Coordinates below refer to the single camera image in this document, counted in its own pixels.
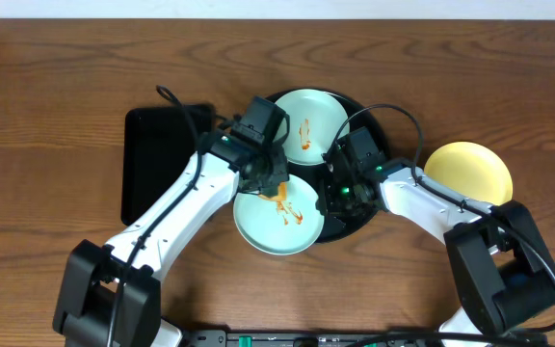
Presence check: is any orange sponge with green scourer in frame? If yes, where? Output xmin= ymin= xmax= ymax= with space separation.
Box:
xmin=258 ymin=182 xmax=287 ymax=201

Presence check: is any light green plate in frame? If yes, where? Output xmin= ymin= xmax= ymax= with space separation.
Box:
xmin=276 ymin=89 xmax=348 ymax=166
xmin=233 ymin=174 xmax=325 ymax=255

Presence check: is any light green plate top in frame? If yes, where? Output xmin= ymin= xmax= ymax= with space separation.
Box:
xmin=276 ymin=89 xmax=348 ymax=166

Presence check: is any yellow plate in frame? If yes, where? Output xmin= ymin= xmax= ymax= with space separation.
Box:
xmin=424 ymin=142 xmax=514 ymax=205

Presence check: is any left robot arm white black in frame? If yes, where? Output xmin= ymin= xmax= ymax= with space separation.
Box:
xmin=53 ymin=132 xmax=288 ymax=347

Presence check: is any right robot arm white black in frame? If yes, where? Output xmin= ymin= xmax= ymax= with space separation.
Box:
xmin=323 ymin=158 xmax=555 ymax=346

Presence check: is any black rectangular tray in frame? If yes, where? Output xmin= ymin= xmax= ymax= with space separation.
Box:
xmin=120 ymin=106 xmax=195 ymax=226

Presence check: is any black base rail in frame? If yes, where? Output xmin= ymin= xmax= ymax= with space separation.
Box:
xmin=180 ymin=328 xmax=452 ymax=347

